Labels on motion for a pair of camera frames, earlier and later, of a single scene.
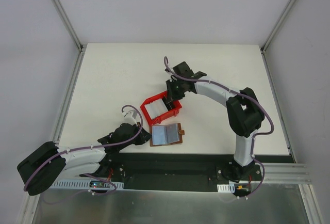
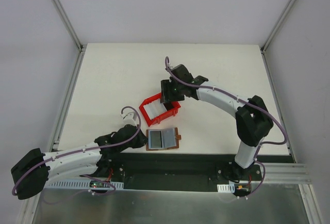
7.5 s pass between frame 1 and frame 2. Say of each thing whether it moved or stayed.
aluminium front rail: stayed
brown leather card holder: moved
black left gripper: stayed
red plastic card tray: stayed
